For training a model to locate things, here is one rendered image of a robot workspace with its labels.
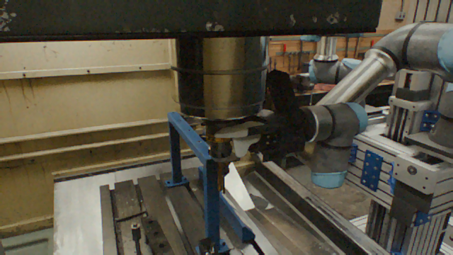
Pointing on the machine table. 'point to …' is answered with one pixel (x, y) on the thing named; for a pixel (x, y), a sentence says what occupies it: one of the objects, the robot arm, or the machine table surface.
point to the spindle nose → (219, 76)
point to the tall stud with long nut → (136, 236)
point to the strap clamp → (207, 247)
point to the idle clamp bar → (155, 236)
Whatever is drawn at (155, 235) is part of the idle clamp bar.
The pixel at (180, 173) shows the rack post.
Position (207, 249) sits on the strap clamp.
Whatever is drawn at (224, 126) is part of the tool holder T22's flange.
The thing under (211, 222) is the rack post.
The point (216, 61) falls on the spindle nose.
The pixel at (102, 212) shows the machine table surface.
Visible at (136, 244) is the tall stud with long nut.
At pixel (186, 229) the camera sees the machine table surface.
